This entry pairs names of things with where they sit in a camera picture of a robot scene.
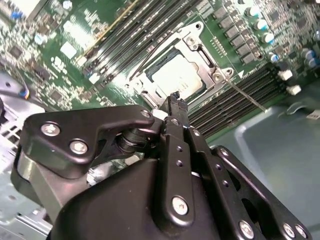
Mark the metal socket cover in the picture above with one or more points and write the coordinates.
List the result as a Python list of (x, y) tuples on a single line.
[(195, 62)]

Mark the silver CPU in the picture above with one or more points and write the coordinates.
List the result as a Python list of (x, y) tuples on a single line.
[(175, 75)]

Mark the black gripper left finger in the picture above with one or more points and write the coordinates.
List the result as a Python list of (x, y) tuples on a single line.
[(75, 120)]

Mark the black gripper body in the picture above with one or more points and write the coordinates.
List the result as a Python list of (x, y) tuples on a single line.
[(112, 212)]

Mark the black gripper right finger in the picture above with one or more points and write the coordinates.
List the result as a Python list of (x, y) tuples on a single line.
[(217, 162)]

